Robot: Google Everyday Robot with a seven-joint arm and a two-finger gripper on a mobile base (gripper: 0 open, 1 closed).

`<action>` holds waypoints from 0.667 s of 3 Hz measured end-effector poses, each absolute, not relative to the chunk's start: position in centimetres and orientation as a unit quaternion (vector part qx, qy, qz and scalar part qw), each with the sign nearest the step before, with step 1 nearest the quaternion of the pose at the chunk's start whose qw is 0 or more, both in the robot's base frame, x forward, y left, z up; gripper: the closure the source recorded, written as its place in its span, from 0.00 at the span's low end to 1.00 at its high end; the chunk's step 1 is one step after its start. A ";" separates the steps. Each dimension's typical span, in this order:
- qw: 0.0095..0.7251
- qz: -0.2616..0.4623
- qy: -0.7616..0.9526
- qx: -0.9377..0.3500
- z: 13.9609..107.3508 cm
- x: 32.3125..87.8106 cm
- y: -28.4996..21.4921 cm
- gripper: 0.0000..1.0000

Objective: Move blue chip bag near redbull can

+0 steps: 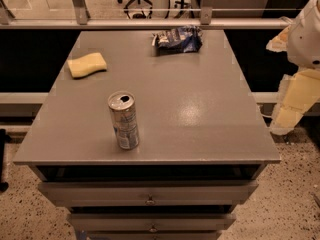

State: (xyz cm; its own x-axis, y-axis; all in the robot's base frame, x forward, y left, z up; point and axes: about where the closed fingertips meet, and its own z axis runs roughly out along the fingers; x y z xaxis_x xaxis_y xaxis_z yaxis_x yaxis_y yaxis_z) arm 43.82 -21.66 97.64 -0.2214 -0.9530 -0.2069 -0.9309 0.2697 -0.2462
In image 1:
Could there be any grey drawer cabinet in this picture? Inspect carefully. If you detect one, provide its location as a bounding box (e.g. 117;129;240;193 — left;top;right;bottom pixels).
12;29;282;240

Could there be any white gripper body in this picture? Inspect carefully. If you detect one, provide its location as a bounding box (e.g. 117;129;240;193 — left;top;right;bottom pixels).
287;0;320;69

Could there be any top grey drawer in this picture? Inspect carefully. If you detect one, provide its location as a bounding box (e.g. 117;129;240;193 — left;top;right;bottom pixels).
39;180;258;207

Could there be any grey drawer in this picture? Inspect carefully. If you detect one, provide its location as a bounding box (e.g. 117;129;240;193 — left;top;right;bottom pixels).
88;231;221;240
68;213;236;233
39;180;258;207

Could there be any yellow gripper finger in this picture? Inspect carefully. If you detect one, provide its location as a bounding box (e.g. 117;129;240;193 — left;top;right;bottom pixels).
269;68;320;135
266;27;290;52

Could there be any silver redbull can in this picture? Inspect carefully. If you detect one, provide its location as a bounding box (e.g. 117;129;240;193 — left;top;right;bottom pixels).
108;91;139;150

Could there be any grey metal railing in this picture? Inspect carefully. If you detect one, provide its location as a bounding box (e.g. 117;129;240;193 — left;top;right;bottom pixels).
1;0;309;30

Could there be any yellow sponge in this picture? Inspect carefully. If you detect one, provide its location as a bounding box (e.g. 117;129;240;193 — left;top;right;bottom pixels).
67;53;107;79

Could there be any blue chip bag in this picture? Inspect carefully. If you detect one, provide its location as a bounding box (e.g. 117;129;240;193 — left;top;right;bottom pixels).
152;25;202;53

